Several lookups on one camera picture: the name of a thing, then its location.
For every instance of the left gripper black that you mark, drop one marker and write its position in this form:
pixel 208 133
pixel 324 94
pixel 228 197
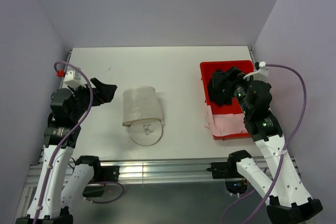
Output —
pixel 102 93

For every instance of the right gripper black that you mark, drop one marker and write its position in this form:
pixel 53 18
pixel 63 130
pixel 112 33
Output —
pixel 234 76

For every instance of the white mesh laundry bag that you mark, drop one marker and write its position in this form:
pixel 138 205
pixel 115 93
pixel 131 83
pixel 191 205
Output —
pixel 143 115

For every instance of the pink bra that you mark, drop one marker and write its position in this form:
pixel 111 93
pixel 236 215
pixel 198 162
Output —
pixel 222 125

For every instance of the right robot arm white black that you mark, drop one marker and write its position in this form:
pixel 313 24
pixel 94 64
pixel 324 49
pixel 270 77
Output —
pixel 283 193

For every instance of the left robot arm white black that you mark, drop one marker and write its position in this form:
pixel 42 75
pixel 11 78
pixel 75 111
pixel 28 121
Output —
pixel 54 199

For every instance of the black garment in bin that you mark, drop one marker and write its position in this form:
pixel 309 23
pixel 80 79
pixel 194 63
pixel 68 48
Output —
pixel 215 89

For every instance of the red plastic bin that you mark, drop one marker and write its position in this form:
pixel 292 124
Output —
pixel 207 68

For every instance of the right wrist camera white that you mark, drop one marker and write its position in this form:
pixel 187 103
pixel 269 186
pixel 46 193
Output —
pixel 260 71

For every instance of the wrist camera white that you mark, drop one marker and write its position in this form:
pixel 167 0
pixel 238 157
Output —
pixel 260 71
pixel 73 79

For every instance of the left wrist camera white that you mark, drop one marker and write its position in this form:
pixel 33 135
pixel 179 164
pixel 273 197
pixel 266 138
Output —
pixel 73 79

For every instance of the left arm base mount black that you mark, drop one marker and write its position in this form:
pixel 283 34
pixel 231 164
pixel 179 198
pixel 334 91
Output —
pixel 110 173

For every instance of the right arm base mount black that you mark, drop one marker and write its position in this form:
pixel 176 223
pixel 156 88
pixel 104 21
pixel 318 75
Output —
pixel 220 170

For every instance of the aluminium mounting rail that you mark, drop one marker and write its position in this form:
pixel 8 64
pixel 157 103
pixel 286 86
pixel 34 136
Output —
pixel 163 171

